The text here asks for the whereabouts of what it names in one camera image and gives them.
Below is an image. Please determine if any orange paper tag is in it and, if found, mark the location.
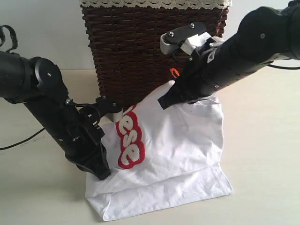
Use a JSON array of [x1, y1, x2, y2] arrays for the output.
[[170, 67, 180, 78]]

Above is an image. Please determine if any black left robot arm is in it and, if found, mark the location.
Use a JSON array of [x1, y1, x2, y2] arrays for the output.
[[0, 52, 111, 180]]

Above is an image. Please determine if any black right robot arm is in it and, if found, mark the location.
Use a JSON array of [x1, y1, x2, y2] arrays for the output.
[[158, 0, 300, 109]]

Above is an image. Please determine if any white t-shirt with red lettering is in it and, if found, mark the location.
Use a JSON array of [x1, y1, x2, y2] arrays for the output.
[[85, 81, 233, 221]]

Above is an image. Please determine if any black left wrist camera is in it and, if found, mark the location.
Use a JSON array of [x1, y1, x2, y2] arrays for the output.
[[96, 96, 123, 123]]

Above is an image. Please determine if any dark red wicker basket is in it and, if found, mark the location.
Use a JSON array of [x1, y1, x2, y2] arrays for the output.
[[82, 6, 229, 109]]

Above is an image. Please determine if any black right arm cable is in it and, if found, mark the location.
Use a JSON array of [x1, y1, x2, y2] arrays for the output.
[[267, 58, 300, 70]]

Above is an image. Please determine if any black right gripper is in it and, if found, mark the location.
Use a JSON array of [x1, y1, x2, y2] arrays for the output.
[[157, 43, 225, 110]]

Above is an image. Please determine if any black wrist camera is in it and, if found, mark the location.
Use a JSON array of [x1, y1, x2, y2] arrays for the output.
[[96, 96, 123, 123], [160, 21, 218, 57]]

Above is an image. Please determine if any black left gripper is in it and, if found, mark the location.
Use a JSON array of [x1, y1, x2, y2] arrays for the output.
[[56, 103, 111, 180]]

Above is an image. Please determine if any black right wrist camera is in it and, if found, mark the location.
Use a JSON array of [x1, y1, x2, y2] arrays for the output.
[[160, 21, 218, 57]]

